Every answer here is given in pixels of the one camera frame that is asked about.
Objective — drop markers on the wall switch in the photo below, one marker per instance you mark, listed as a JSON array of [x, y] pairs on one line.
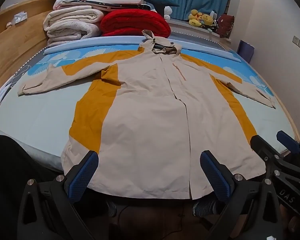
[[298, 42]]

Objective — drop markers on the white plush toy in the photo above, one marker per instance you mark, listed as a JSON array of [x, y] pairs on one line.
[[167, 12]]

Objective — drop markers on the yellow plush toys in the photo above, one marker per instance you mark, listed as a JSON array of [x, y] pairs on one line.
[[200, 17]]

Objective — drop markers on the person's black clothing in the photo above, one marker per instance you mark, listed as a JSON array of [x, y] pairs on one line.
[[12, 170]]

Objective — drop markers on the tissue packet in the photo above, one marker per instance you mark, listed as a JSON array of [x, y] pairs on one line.
[[19, 17]]

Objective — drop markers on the blue patterned bed sheet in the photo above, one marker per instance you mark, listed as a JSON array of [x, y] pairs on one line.
[[40, 120]]

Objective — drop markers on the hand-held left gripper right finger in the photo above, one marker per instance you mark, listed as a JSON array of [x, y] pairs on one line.
[[216, 177]]

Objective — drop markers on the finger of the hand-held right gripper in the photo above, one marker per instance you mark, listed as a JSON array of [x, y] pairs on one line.
[[261, 146], [287, 140]]

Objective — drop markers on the white papers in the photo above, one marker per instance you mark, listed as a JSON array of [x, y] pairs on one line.
[[0, 92]]

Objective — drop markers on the cream folded quilt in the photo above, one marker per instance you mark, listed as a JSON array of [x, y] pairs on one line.
[[72, 22]]

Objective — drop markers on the striped sock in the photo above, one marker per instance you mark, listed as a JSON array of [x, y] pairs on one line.
[[112, 208], [206, 207]]

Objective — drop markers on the red folded blanket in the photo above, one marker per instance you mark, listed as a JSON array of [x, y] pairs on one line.
[[135, 23]]

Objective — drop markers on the beige and yellow hooded jacket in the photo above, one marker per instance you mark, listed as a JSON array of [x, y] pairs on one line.
[[145, 120]]

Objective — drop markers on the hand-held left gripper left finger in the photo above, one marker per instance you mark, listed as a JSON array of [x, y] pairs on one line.
[[83, 176]]

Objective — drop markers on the purple bag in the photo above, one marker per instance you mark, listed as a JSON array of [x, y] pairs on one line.
[[246, 51]]

